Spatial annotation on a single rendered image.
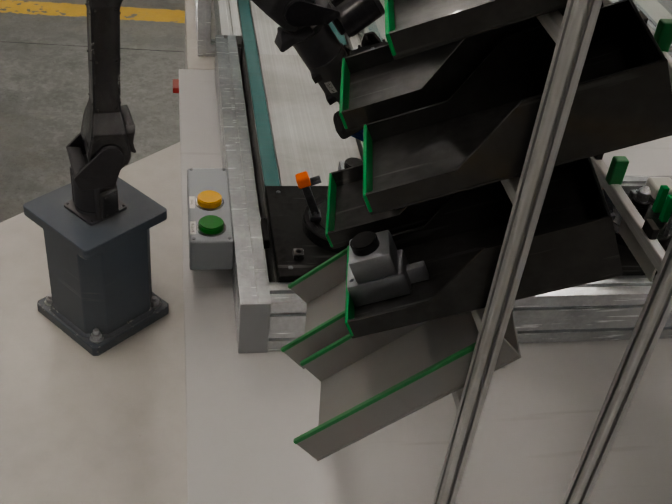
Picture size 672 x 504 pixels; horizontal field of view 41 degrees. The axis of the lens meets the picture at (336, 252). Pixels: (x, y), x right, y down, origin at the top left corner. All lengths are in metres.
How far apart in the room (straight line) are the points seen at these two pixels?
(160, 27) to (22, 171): 1.29
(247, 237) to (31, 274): 0.36
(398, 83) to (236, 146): 0.70
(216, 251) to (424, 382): 0.55
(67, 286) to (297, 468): 0.43
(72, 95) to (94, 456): 2.68
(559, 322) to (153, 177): 0.80
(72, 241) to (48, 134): 2.30
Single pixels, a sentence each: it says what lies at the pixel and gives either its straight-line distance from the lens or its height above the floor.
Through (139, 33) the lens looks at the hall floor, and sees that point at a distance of 4.31.
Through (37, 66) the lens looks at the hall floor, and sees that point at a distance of 4.04.
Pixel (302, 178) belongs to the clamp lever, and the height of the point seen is 1.07.
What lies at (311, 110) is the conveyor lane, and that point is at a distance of 1.88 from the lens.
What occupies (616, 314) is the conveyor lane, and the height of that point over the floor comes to 0.92.
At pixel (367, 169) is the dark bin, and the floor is 1.37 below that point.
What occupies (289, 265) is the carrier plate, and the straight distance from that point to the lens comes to 1.38.
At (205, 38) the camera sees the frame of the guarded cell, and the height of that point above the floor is 0.90.
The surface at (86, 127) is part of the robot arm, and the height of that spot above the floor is 1.19.
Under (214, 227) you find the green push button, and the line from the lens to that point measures 1.44.
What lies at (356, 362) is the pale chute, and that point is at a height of 1.03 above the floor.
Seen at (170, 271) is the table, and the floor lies 0.86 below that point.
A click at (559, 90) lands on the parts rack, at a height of 1.51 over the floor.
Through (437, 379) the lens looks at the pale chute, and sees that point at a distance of 0.99.
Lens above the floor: 1.84
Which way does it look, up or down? 38 degrees down
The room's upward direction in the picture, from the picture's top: 7 degrees clockwise
